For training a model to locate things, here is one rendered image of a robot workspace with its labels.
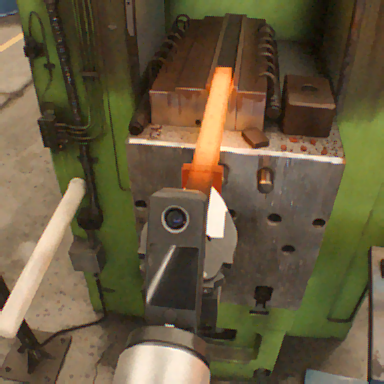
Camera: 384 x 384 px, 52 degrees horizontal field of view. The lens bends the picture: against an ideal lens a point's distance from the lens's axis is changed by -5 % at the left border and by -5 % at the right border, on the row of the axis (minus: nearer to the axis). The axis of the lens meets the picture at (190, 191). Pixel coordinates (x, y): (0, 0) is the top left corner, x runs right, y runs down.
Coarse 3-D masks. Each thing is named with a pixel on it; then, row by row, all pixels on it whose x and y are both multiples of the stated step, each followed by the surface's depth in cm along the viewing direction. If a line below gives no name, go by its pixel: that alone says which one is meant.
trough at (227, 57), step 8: (232, 16) 97; (232, 24) 96; (240, 24) 96; (224, 32) 88; (232, 32) 92; (240, 32) 90; (224, 40) 87; (232, 40) 88; (224, 48) 84; (232, 48) 84; (224, 56) 80; (232, 56) 81; (216, 64) 74; (224, 64) 77; (232, 64) 77; (232, 72) 75; (232, 80) 69
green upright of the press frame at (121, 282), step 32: (32, 0) 76; (64, 0) 75; (96, 0) 74; (160, 0) 96; (32, 32) 80; (64, 32) 79; (96, 32) 79; (128, 32) 78; (160, 32) 100; (32, 64) 85; (128, 64) 83; (64, 96) 90; (128, 96) 88; (64, 128) 95; (96, 128) 94; (64, 160) 102; (64, 192) 109; (96, 192) 107; (128, 192) 106; (128, 224) 114; (128, 256) 123; (96, 288) 137; (128, 288) 134
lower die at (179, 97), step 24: (192, 24) 98; (216, 24) 95; (192, 48) 83; (216, 48) 80; (240, 48) 80; (264, 48) 83; (168, 72) 76; (192, 72) 74; (240, 72) 73; (168, 96) 70; (192, 96) 69; (240, 96) 68; (264, 96) 67; (168, 120) 73; (192, 120) 73; (240, 120) 71
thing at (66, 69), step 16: (48, 0) 73; (64, 48) 80; (64, 64) 82; (64, 80) 84; (80, 112) 91; (80, 144) 95; (80, 160) 101; (96, 160) 100; (96, 208) 108; (80, 224) 110; (96, 224) 109
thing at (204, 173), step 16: (224, 80) 67; (224, 96) 62; (208, 112) 58; (224, 112) 58; (208, 128) 55; (208, 144) 52; (192, 160) 49; (208, 160) 49; (192, 176) 46; (208, 176) 46; (208, 192) 44
